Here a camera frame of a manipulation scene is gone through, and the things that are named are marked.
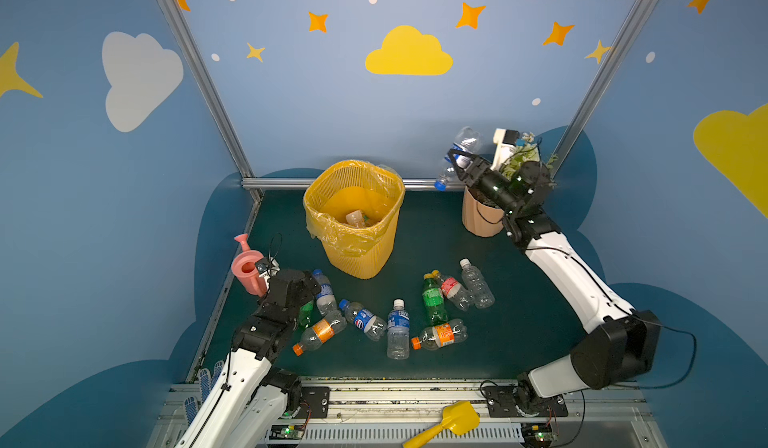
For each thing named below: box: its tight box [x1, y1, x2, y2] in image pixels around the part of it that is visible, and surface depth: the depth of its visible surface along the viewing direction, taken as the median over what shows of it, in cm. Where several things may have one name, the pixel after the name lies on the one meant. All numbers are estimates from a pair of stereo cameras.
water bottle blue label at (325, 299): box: [313, 269, 338, 315], surface depth 90 cm
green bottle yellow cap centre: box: [422, 270, 448, 327], surface depth 90 cm
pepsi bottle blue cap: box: [339, 299, 387, 341], surface depth 86 cm
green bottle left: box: [298, 300, 315, 330], surface depth 87 cm
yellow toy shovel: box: [402, 401, 480, 448], surface depth 73 cm
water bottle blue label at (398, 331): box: [387, 298, 411, 360], surface depth 84 cm
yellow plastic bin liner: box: [304, 160, 406, 257], surface depth 90 cm
